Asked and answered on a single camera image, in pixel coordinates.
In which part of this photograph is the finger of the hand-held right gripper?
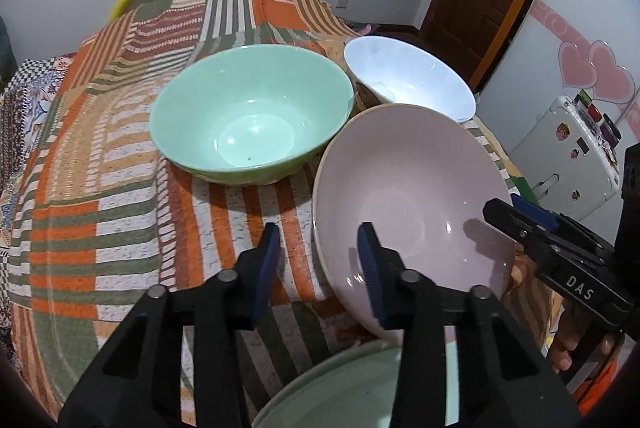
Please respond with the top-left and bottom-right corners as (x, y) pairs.
(482, 198), (563, 260)
(510, 194), (615, 261)

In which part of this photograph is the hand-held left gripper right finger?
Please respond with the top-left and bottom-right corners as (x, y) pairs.
(356, 222), (583, 428)

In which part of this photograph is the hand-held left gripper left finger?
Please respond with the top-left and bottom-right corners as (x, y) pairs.
(59, 223), (282, 428)

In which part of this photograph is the pink bowl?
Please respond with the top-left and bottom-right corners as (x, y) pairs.
(311, 103), (517, 344)

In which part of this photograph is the green plate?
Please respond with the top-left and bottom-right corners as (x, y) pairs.
(250, 339), (461, 428)

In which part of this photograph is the green bowl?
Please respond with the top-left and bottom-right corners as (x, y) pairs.
(149, 44), (357, 186)

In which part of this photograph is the white bowl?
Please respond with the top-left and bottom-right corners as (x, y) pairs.
(344, 35), (477, 124)

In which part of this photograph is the person's right hand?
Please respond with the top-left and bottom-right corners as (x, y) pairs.
(547, 305), (591, 373)

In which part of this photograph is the white suitcase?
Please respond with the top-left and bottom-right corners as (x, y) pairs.
(505, 95), (623, 209)

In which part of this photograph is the white wardrobe with pink hearts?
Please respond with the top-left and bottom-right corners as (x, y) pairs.
(475, 0), (640, 189)

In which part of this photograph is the striped orange blanket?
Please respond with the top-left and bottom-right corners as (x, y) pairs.
(7, 0), (551, 424)

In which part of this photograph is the patchwork quilt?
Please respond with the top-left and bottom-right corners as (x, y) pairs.
(0, 55), (76, 269)

